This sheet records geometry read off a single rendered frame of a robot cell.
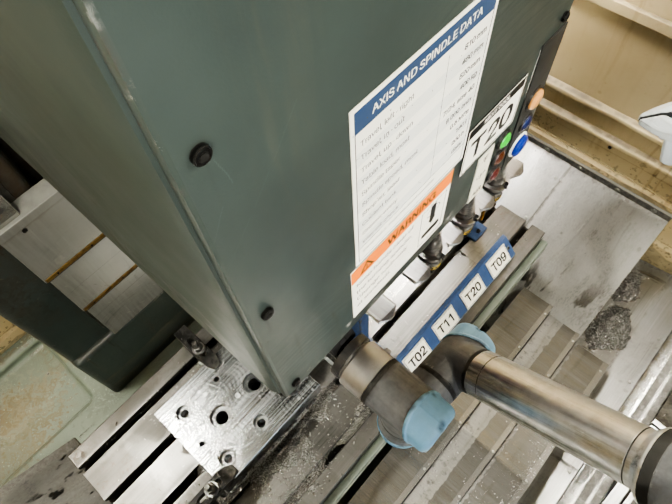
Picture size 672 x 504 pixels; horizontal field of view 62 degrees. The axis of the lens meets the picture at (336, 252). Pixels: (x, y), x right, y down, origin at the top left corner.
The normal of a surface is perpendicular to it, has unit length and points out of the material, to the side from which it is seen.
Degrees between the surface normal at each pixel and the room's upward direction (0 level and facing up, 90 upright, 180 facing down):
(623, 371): 17
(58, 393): 0
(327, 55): 90
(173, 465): 0
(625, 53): 90
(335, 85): 90
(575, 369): 8
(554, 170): 24
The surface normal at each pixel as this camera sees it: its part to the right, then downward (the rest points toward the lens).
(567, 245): -0.32, -0.15
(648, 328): -0.27, -0.62
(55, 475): 0.22, -0.71
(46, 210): 0.75, 0.58
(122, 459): -0.05, -0.48
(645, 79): -0.67, 0.67
